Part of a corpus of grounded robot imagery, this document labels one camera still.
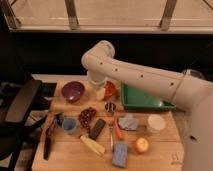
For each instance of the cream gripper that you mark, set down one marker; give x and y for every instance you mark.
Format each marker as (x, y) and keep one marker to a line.
(100, 94)

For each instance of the orange red bowl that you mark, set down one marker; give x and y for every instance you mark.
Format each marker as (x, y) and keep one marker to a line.
(109, 90)

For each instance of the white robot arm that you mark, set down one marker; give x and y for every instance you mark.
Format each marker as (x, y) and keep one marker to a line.
(189, 93)

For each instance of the small metal cup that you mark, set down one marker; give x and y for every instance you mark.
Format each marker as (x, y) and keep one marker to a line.
(110, 108)

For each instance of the bunch of dark grapes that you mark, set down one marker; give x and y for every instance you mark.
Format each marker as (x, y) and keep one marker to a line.
(86, 116)

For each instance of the purple bowl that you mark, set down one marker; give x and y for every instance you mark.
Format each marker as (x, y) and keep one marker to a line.
(73, 91)

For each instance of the black rectangular block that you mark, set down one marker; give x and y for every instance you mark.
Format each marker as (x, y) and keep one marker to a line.
(96, 130)

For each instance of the metal fork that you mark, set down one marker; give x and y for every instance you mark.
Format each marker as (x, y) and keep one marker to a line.
(110, 125)

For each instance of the green plastic tray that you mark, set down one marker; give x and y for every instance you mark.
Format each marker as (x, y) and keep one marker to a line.
(135, 99)

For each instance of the orange carrot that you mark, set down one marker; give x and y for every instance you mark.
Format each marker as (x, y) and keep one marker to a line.
(117, 129)

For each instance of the grey blue cloth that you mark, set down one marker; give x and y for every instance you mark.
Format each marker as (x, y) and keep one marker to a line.
(128, 123)

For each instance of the blue plastic cup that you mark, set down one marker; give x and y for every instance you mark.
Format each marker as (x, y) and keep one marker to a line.
(69, 125)

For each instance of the wooden cutting board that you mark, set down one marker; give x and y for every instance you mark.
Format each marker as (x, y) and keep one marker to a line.
(69, 153)

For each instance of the black tongs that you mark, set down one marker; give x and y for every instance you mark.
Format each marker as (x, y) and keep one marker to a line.
(57, 120)

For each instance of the blue sponge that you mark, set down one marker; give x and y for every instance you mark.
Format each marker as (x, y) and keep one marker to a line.
(120, 154)

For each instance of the orange apple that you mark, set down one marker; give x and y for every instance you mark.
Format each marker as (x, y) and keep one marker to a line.
(141, 145)

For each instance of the black office chair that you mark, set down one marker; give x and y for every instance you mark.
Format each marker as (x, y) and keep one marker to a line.
(13, 129)

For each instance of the grey round dish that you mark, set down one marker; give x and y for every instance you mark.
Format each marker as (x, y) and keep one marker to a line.
(194, 73)

